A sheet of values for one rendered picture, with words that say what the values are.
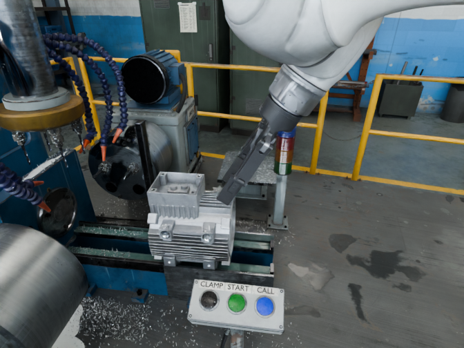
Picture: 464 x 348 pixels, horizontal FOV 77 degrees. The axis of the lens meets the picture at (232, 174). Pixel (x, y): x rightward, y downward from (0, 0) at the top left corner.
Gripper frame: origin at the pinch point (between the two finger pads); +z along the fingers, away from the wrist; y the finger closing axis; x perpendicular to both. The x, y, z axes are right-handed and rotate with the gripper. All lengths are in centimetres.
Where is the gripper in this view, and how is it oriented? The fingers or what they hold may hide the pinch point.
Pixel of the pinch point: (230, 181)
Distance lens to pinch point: 63.2
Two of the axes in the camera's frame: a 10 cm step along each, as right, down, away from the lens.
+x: 8.6, 4.9, 1.5
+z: -5.0, 7.1, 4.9
